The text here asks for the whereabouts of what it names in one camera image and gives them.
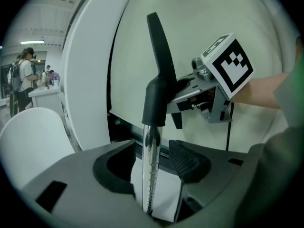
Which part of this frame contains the silver gripper camera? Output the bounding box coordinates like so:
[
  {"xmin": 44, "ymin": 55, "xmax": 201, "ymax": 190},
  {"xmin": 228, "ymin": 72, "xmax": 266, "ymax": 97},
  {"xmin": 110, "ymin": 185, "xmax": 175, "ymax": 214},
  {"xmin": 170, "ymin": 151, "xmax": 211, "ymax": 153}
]
[{"xmin": 191, "ymin": 57, "xmax": 213, "ymax": 82}]

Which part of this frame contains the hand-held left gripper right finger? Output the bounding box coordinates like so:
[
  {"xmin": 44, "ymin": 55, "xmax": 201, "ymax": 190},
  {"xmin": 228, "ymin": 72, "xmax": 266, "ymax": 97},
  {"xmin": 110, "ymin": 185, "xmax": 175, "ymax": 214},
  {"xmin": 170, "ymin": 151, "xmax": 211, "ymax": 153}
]
[{"xmin": 168, "ymin": 139, "xmax": 250, "ymax": 223}]

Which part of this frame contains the white bathtub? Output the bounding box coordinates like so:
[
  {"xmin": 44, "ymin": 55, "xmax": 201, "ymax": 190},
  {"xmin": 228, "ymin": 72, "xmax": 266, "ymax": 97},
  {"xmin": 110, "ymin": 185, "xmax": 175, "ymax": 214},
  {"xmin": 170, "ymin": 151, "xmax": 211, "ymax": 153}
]
[{"xmin": 0, "ymin": 107, "xmax": 76, "ymax": 190}]

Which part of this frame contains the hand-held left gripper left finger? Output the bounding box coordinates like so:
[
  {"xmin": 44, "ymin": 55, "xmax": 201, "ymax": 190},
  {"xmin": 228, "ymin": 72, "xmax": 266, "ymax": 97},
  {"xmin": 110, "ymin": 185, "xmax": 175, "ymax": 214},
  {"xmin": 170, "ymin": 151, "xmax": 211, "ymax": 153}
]
[{"xmin": 20, "ymin": 139, "xmax": 154, "ymax": 228}]

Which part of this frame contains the person's right forearm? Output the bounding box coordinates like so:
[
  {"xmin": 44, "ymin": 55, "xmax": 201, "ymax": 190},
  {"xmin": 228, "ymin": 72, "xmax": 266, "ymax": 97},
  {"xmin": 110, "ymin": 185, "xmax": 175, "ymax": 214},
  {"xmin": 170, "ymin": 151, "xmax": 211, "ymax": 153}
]
[{"xmin": 231, "ymin": 72, "xmax": 292, "ymax": 110}]

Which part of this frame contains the white roller blind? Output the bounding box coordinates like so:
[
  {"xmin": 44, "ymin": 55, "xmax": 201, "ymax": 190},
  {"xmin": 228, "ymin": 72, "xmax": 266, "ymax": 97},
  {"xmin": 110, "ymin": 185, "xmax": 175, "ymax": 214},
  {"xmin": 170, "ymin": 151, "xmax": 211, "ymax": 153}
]
[{"xmin": 108, "ymin": 0, "xmax": 285, "ymax": 152}]

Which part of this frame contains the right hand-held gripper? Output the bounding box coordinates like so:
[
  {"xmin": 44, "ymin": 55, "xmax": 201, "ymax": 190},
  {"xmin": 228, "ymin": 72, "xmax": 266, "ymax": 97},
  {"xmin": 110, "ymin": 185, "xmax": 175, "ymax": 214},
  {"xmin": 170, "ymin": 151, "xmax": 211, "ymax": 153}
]
[{"xmin": 166, "ymin": 33, "xmax": 254, "ymax": 130}]

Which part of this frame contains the white counter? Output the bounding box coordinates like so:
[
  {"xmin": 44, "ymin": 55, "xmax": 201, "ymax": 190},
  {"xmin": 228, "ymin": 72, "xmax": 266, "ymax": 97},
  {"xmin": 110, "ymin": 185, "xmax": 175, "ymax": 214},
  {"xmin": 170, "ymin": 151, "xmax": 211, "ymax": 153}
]
[{"xmin": 28, "ymin": 85, "xmax": 65, "ymax": 110}]

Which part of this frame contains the low dark window frame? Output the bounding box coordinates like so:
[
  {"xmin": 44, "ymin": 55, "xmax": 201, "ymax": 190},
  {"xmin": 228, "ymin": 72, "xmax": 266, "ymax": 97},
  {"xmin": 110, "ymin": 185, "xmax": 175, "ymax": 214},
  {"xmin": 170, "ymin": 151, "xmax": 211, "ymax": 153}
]
[{"xmin": 106, "ymin": 113, "xmax": 171, "ymax": 156}]

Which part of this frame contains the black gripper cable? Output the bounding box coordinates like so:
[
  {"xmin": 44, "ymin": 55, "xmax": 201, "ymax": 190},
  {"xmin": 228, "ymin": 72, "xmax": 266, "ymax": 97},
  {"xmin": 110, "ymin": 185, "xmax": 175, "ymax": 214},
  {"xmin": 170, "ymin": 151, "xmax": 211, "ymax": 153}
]
[{"xmin": 225, "ymin": 102, "xmax": 235, "ymax": 152}]

